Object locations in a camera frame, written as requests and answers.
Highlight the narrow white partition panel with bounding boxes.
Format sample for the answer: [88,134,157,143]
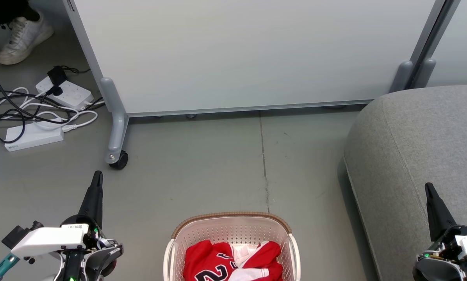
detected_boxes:
[411,0,467,88]

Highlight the white power strip with plugs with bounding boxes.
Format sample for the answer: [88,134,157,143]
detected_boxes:
[36,76,94,111]

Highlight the white sneaker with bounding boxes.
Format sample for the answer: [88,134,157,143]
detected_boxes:
[0,12,55,65]

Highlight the white power cable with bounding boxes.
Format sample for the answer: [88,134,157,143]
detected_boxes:
[0,87,98,135]

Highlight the long white power strip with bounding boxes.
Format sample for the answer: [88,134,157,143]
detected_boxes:
[4,122,65,152]

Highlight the grey partition foot with caster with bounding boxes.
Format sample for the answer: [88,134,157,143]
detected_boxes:
[100,77,130,164]

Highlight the black caster wheel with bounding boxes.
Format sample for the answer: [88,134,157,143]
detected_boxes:
[109,151,129,170]

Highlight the black trouser leg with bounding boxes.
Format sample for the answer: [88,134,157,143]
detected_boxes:
[0,0,41,30]

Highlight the red white basketball jersey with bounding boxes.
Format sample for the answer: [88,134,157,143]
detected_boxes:
[183,240,284,281]

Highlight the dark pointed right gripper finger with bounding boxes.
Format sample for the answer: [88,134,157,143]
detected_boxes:
[424,182,457,242]

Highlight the black grey left gripper body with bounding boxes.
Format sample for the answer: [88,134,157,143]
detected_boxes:
[62,214,123,281]

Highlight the black grey right gripper body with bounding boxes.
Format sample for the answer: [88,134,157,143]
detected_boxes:
[412,225,467,281]

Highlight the white perforated laundry basket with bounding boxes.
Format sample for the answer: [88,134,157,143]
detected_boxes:
[163,212,301,281]

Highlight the white power strips with cables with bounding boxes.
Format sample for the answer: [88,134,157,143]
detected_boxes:
[0,59,105,144]

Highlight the grey fabric sofa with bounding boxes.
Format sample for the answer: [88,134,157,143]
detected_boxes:
[343,85,467,281]

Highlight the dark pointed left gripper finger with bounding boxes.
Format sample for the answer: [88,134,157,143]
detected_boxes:
[78,171,103,228]

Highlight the large white partition panel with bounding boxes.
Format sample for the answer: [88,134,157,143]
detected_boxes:
[64,0,449,117]

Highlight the black power adapter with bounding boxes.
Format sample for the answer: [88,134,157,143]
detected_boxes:
[47,66,68,87]

